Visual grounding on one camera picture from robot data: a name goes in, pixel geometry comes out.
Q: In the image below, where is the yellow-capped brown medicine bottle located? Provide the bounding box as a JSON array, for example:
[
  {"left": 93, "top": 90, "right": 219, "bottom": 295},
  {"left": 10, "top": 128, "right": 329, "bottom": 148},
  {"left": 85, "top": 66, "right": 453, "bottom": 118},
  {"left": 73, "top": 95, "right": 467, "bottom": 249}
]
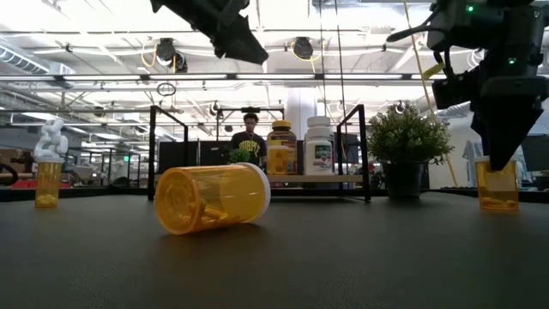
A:
[{"left": 266, "top": 119, "right": 299, "bottom": 176}]

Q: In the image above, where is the large amber pill bottle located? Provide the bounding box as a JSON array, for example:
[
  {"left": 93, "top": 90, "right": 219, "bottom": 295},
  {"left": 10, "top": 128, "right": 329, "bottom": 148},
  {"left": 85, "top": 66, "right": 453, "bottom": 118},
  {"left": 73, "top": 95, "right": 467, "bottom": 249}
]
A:
[{"left": 154, "top": 161, "right": 272, "bottom": 236}]

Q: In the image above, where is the black table mat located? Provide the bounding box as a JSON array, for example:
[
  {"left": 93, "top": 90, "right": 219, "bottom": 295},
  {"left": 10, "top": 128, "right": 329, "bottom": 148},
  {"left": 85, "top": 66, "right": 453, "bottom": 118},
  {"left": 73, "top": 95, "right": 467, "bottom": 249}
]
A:
[{"left": 0, "top": 191, "right": 549, "bottom": 309}]

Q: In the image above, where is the yellow cable tag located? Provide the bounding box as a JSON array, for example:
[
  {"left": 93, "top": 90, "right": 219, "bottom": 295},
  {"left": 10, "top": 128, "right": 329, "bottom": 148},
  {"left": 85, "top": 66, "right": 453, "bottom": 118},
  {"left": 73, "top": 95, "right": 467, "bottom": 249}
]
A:
[{"left": 422, "top": 62, "right": 447, "bottom": 81}]

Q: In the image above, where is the large white aspirin bottle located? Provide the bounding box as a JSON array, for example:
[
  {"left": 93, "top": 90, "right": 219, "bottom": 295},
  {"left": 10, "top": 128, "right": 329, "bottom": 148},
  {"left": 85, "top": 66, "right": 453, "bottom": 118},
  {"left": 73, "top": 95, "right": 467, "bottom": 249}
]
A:
[{"left": 303, "top": 115, "right": 335, "bottom": 176}]

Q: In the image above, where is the slim amber pill bottle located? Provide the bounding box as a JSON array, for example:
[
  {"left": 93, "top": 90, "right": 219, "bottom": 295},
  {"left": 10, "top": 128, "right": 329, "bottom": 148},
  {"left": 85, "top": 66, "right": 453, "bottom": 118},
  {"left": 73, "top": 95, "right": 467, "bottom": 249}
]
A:
[{"left": 33, "top": 156, "right": 65, "bottom": 210}]

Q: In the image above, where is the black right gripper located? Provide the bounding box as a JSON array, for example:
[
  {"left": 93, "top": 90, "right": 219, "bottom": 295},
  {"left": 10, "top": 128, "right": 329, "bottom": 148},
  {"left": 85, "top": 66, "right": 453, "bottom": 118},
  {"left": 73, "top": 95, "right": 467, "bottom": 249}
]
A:
[{"left": 428, "top": 0, "right": 549, "bottom": 172}]

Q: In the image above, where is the yellow extension cord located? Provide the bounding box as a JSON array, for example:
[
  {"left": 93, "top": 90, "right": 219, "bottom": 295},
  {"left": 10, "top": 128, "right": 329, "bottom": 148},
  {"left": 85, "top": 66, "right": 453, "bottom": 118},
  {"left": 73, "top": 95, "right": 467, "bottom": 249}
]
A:
[{"left": 401, "top": 0, "right": 459, "bottom": 189}]

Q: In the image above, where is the green potted plant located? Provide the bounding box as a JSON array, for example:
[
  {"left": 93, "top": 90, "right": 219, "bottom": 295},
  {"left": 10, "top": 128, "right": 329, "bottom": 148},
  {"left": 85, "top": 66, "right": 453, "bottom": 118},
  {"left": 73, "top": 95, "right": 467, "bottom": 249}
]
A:
[{"left": 366, "top": 101, "right": 455, "bottom": 199}]

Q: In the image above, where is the black ceiling cord reel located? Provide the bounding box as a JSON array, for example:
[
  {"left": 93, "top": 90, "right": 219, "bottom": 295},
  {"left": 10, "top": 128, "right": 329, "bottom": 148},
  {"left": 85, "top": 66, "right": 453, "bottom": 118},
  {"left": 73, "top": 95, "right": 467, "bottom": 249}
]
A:
[
  {"left": 293, "top": 36, "right": 314, "bottom": 60},
  {"left": 154, "top": 37, "right": 178, "bottom": 65}
]

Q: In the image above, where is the person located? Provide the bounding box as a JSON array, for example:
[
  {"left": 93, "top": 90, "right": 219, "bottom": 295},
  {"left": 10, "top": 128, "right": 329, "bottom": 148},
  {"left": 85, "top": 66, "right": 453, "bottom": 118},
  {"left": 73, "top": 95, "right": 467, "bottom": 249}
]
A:
[{"left": 230, "top": 112, "right": 269, "bottom": 168}]

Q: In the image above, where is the small green plant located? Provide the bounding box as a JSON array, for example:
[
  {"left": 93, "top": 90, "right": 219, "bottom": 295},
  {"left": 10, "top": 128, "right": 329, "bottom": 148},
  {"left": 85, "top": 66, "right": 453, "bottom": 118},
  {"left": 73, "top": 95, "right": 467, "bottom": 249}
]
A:
[{"left": 229, "top": 148, "right": 251, "bottom": 165}]

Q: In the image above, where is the black hanging cable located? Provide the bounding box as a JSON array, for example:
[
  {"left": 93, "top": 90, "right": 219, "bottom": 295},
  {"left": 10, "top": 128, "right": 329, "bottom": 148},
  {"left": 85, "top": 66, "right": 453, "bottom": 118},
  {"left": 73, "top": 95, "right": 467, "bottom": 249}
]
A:
[
  {"left": 333, "top": 0, "right": 344, "bottom": 108},
  {"left": 318, "top": 0, "right": 327, "bottom": 118}
]

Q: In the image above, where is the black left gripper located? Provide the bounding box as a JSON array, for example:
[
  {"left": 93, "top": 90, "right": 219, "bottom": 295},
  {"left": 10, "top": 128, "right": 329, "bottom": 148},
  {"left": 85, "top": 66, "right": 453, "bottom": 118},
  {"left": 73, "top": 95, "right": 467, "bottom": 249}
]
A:
[{"left": 149, "top": 0, "right": 270, "bottom": 66}]

